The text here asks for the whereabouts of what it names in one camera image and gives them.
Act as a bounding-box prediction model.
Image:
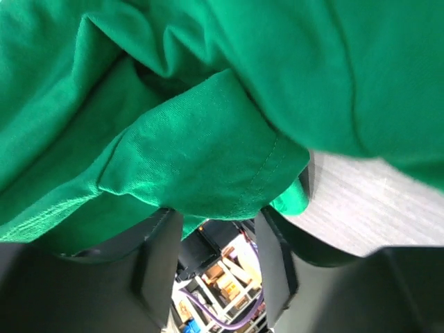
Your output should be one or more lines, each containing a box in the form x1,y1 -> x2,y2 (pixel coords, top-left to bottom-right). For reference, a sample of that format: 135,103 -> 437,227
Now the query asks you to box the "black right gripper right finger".
255,207 -> 443,333

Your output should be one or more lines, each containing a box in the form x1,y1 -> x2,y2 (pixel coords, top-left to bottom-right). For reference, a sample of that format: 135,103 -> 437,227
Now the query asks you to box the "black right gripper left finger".
1,209 -> 183,332

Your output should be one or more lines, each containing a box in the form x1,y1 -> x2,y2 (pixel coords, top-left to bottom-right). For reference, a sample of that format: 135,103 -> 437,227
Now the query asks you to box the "green t shirt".
1,1 -> 443,255

